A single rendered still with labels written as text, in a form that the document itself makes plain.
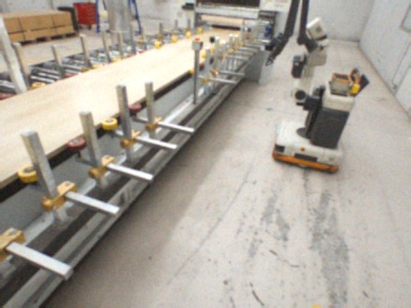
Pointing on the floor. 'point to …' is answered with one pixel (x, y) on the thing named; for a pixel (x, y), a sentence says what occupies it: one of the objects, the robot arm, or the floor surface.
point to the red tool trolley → (87, 15)
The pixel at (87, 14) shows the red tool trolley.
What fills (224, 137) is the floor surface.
